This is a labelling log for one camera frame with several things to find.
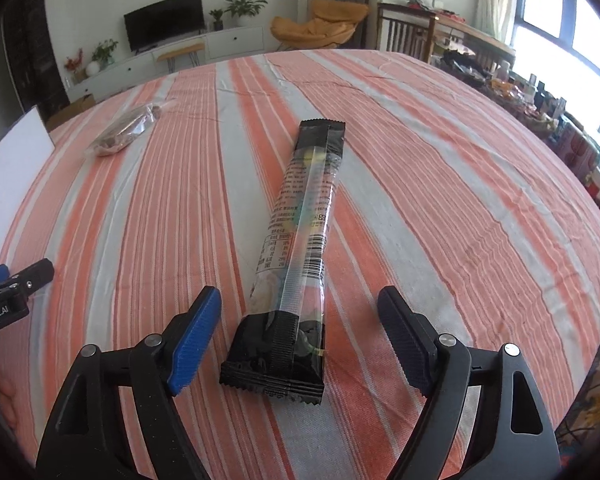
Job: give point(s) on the cluster of bottles and jars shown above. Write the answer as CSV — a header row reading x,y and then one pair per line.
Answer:
x,y
545,110

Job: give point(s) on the red flower arrangement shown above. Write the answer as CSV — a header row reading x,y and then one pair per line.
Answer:
x,y
74,62

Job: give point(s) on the wooden stool with metal legs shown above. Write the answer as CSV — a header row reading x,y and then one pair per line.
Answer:
x,y
180,50

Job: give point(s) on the brown cardboard box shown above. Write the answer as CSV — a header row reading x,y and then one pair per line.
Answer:
x,y
72,110

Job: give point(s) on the orange lounge chair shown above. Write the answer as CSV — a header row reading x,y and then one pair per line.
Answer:
x,y
325,25

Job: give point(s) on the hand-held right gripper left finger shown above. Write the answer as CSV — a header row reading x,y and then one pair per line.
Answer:
x,y
195,342

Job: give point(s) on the floral cloth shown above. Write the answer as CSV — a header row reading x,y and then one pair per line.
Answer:
x,y
592,395

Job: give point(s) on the long black snack packet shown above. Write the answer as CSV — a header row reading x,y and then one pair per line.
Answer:
x,y
300,240

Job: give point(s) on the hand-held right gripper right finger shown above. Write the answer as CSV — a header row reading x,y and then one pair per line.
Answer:
x,y
407,345

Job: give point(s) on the white curtain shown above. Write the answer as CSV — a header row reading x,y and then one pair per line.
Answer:
x,y
495,0

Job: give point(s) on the wooden slatted chair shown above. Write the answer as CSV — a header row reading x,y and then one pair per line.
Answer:
x,y
405,35

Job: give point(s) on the window with dark frame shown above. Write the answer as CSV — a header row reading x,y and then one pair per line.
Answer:
x,y
545,5

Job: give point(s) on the brown snack in clear bag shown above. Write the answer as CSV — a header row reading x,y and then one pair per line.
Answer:
x,y
125,130

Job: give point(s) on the small potted plant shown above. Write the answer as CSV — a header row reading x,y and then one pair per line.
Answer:
x,y
217,19

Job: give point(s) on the dark tall cabinet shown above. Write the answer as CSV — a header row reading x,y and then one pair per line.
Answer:
x,y
35,40

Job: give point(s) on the black television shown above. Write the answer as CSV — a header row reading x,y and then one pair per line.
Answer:
x,y
165,22

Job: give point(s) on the round white vase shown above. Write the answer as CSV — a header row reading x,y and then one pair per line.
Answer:
x,y
92,67

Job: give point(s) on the large green potted plant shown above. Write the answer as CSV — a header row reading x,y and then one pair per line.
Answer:
x,y
245,7

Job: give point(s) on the white television cabinet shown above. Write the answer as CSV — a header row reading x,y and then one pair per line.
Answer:
x,y
235,40

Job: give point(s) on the leafy plant in vase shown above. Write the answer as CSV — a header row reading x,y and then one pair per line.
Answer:
x,y
105,52

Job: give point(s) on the white cardboard box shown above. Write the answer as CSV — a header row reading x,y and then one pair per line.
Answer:
x,y
15,185

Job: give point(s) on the orange striped tablecloth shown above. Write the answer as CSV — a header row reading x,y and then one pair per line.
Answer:
x,y
430,210

